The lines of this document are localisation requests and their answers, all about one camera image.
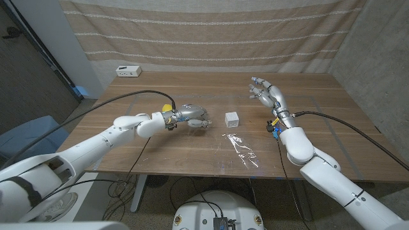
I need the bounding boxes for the small white box package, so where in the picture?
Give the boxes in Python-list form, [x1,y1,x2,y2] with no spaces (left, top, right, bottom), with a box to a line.
[224,111,240,128]

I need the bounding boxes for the blue-grey chair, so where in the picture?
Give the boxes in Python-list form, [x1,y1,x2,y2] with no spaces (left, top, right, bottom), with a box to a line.
[0,115,70,160]

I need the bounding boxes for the white robot torso base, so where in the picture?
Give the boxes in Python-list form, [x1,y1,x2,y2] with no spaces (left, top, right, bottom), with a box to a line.
[172,190,266,230]

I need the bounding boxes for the grey table leg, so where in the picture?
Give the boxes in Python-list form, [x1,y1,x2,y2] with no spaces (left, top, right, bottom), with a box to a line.
[130,174,149,213]
[293,180,314,222]

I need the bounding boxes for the small grey electronics module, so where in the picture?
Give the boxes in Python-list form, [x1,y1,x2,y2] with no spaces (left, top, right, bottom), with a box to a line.
[212,217,238,230]

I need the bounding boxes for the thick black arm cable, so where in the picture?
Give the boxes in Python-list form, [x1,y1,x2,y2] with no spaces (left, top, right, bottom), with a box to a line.
[293,110,409,173]
[0,89,178,167]

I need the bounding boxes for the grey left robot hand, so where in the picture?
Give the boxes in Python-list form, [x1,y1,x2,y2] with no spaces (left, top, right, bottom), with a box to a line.
[167,103,213,129]

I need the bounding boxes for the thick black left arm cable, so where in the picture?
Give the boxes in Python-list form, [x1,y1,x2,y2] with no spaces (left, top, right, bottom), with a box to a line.
[0,89,178,167]

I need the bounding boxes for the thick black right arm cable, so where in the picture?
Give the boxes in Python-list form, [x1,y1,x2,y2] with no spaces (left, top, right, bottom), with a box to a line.
[293,110,409,173]

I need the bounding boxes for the beige striped backdrop cloth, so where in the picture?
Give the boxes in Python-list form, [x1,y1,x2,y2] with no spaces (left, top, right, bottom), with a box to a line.
[59,0,368,74]

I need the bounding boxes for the white flat board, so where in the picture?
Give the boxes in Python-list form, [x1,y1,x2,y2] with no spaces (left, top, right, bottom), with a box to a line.
[54,172,98,223]

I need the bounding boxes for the white sneaker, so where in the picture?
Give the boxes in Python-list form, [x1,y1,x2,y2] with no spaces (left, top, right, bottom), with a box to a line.
[35,191,79,222]

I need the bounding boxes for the white power strip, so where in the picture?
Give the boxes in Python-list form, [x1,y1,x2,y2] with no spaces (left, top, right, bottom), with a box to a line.
[115,65,143,78]

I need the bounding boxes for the dark round grille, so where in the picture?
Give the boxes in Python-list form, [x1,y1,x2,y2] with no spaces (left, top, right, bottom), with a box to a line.
[144,174,170,188]

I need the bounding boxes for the tangled black floor cables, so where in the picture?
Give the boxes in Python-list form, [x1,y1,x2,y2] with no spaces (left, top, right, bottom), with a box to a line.
[101,174,142,222]

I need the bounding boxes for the black torso cable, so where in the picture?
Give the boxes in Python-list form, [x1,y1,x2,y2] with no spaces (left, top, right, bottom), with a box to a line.
[169,176,225,219]

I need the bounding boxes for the small blue object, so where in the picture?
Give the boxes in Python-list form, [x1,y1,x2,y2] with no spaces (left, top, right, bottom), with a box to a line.
[73,85,91,98]

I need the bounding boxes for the thin black hanging cable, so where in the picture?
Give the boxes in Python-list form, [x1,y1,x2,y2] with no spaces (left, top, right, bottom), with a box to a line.
[125,136,152,180]

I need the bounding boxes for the clear cellophane sheet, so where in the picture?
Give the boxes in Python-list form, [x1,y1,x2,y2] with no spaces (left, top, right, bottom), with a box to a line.
[188,95,261,171]

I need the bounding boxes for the white robot chest edge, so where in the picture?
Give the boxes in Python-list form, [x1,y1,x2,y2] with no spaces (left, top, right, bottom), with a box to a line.
[0,220,130,230]

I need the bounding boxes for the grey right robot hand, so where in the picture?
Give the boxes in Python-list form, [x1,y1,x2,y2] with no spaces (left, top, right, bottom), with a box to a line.
[248,76,297,129]

